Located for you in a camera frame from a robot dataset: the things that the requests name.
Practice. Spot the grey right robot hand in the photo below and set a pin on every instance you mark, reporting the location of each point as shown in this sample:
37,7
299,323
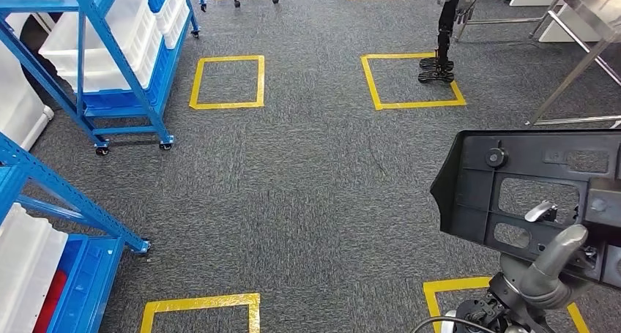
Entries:
558,272

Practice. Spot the black plastic plate bracket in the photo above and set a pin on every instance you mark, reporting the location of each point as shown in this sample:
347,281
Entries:
465,200

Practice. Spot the blue shelf rack with casters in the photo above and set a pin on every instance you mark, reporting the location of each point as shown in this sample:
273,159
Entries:
120,64

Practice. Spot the blue metal shelf rack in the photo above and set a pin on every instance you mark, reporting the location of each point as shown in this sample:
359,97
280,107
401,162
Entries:
73,195

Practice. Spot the large white cabinet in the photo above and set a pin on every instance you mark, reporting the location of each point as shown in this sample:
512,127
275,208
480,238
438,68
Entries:
567,30

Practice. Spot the black humanoid robot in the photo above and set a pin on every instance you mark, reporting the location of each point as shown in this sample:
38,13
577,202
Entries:
444,30

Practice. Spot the small steel table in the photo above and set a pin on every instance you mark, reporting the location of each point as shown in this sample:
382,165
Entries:
592,1

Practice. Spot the white plastic crate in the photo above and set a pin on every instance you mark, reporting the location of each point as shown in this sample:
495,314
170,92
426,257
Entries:
24,272
174,20
131,35

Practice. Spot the red object in crate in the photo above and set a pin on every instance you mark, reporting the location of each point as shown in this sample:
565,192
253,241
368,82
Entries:
48,306

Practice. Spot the black car tyre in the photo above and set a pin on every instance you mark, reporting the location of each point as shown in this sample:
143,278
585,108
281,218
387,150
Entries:
34,74

